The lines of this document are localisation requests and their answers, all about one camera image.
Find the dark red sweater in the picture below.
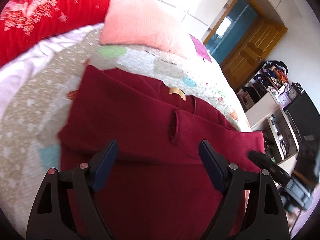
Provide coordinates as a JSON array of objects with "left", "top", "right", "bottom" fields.
[{"left": 59, "top": 66, "right": 264, "bottom": 239}]

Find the black television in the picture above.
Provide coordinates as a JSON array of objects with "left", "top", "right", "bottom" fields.
[{"left": 285, "top": 91, "right": 319, "bottom": 146}]

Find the purple square clock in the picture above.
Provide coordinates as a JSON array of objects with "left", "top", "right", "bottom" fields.
[{"left": 277, "top": 93, "right": 291, "bottom": 108}]

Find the white shelf unit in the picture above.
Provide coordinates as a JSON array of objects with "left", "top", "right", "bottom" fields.
[{"left": 237, "top": 60, "right": 299, "bottom": 164}]

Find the dark desk clock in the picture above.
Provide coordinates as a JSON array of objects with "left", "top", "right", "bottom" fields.
[{"left": 287, "top": 82, "right": 303, "bottom": 101}]

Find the heart patterned bedspread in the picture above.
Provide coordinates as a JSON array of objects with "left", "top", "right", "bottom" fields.
[{"left": 1, "top": 28, "right": 251, "bottom": 235}]

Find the wooden door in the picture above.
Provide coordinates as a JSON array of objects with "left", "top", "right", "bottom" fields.
[{"left": 221, "top": 17, "right": 288, "bottom": 91}]

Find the magenta pillow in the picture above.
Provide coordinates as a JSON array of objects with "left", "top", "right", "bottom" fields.
[{"left": 190, "top": 34, "right": 212, "bottom": 62}]

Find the white fleece blanket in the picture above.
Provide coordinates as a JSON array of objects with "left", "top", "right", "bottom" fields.
[{"left": 0, "top": 23, "right": 103, "bottom": 115}]

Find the red floral quilt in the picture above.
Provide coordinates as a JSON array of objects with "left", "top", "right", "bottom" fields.
[{"left": 1, "top": 0, "right": 110, "bottom": 65}]

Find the pink checkered pillow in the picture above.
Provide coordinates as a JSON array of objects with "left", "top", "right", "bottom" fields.
[{"left": 99, "top": 0, "right": 190, "bottom": 55}]

